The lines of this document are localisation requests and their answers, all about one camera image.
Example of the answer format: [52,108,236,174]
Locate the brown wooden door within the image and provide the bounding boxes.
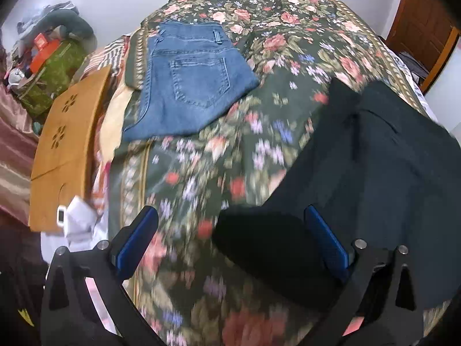
[385,0,461,96]

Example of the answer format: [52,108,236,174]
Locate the green patterned storage box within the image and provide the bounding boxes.
[18,40,89,116]

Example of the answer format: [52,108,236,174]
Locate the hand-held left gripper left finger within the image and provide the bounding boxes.
[40,205,159,346]

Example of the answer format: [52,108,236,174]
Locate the blue jeans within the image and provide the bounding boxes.
[122,20,260,143]

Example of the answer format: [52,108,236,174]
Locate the wooden lap desk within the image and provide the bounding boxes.
[28,65,113,232]

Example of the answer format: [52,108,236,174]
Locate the striped cloth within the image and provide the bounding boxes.
[90,36,141,77]

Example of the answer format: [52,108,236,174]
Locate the pile of clothes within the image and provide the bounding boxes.
[16,3,78,31]

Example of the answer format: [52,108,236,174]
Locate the black pants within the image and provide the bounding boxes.
[212,77,458,314]

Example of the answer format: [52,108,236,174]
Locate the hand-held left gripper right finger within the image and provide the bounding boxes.
[304,205,424,346]

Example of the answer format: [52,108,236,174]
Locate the floral blanket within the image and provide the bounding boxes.
[108,0,451,346]

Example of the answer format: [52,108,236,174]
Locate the beige cloth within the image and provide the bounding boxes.
[99,88,134,159]

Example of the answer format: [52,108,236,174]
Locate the white cloth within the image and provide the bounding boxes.
[65,195,99,243]

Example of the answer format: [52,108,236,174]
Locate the striped pink curtain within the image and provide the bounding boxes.
[0,32,40,217]

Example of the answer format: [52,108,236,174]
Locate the white bedsheet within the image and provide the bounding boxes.
[394,50,442,123]

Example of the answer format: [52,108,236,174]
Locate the orange flat box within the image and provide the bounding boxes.
[29,40,60,74]

